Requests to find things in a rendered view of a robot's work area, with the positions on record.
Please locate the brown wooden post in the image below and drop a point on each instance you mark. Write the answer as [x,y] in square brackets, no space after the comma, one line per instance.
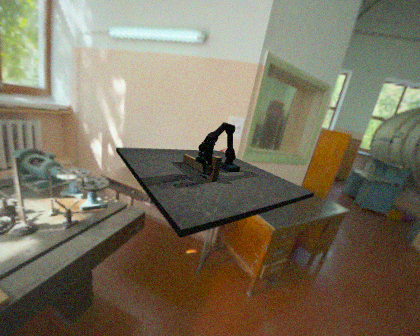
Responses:
[214,169]

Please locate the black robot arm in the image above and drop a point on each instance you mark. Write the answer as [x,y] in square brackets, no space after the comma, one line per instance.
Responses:
[211,138]

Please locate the light wooden board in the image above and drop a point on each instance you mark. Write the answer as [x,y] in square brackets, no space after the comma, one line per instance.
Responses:
[191,161]

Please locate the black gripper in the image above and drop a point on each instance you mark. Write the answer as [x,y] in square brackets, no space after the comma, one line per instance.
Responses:
[207,157]

